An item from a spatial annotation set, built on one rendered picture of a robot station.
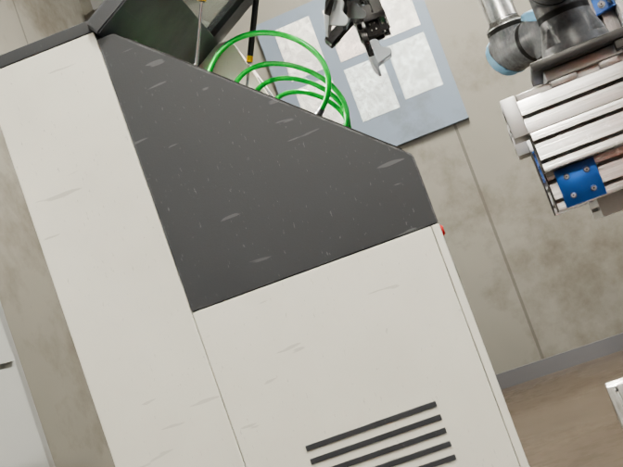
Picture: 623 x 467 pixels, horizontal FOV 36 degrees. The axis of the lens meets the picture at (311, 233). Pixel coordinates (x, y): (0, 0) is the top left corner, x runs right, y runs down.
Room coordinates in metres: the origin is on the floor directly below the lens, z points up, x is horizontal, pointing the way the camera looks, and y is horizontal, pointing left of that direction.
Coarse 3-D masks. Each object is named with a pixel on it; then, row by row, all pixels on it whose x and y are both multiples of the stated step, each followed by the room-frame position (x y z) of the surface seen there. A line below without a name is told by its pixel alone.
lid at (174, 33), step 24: (120, 0) 2.12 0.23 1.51; (144, 0) 2.20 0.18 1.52; (168, 0) 2.31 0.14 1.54; (192, 0) 2.48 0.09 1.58; (216, 0) 2.62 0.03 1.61; (240, 0) 2.75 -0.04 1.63; (96, 24) 2.12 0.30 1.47; (120, 24) 2.18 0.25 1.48; (144, 24) 2.29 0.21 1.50; (168, 24) 2.42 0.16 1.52; (192, 24) 2.55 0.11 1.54; (216, 24) 2.76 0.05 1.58; (168, 48) 2.53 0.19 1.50; (192, 48) 2.68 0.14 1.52
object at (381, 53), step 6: (372, 42) 2.41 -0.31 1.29; (378, 42) 2.41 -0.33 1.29; (378, 48) 2.41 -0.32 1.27; (384, 48) 2.41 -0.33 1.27; (378, 54) 2.42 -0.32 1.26; (384, 54) 2.41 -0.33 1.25; (390, 54) 2.42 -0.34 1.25; (372, 60) 2.41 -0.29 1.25; (378, 60) 2.42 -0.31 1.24; (372, 66) 2.42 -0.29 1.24; (378, 72) 2.43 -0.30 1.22
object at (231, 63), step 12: (216, 48) 2.83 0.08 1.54; (228, 48) 2.82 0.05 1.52; (204, 60) 2.83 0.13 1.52; (228, 60) 2.83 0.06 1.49; (240, 60) 2.82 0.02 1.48; (216, 72) 2.83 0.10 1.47; (228, 72) 2.83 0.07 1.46; (240, 72) 2.82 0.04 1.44; (252, 72) 2.82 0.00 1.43; (252, 84) 2.82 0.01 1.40
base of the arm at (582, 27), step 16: (544, 16) 2.07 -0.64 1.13; (560, 16) 2.05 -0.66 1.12; (576, 16) 2.04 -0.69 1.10; (592, 16) 2.05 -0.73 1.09; (544, 32) 2.09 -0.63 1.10; (560, 32) 2.05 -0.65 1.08; (576, 32) 2.03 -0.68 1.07; (592, 32) 2.03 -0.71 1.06; (544, 48) 2.09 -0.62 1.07; (560, 48) 2.05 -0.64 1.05
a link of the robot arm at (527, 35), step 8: (528, 16) 2.55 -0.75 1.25; (520, 24) 2.62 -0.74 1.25; (528, 24) 2.56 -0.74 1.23; (536, 24) 2.54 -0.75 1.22; (520, 32) 2.60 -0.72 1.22; (528, 32) 2.57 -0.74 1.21; (536, 32) 2.55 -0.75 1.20; (520, 40) 2.60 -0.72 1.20; (528, 40) 2.58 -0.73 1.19; (536, 40) 2.56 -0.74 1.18; (520, 48) 2.61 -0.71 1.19; (528, 48) 2.60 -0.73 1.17; (536, 48) 2.57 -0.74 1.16; (528, 56) 2.62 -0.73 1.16; (536, 56) 2.59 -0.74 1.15
